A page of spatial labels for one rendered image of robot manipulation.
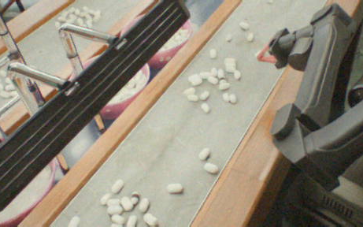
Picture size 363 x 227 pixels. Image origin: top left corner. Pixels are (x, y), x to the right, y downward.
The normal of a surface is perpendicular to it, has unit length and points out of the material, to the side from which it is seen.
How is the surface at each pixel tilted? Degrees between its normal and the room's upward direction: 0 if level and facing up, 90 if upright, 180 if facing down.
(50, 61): 0
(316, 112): 42
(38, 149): 58
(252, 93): 0
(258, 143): 0
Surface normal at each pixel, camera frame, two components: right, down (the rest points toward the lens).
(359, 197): -0.10, -0.72
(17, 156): 0.67, -0.14
